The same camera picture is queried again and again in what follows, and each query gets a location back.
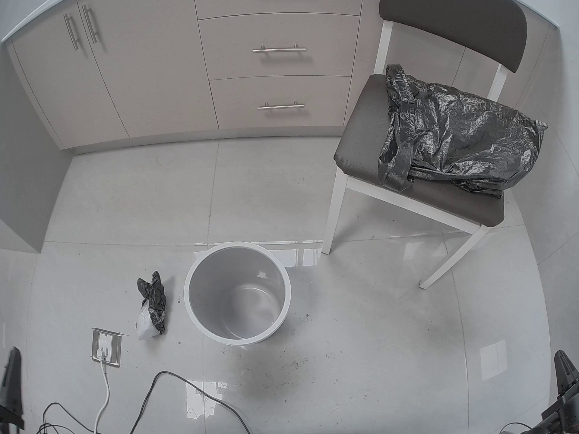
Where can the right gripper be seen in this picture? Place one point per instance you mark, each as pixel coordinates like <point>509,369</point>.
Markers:
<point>565,416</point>

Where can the white trash bin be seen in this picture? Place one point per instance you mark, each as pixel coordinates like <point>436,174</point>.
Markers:
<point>235,287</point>

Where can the black plastic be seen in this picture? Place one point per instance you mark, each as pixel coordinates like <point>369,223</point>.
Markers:
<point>156,294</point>

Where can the grey chair with white legs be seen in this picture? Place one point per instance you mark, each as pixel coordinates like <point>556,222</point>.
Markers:
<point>362,129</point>

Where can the black plastic bag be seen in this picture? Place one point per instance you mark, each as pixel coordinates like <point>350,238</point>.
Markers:
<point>452,129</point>

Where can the beige cabinet with drawers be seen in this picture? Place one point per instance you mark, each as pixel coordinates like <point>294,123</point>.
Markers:
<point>149,61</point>

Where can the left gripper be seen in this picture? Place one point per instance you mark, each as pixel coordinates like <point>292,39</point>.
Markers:
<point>9,421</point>

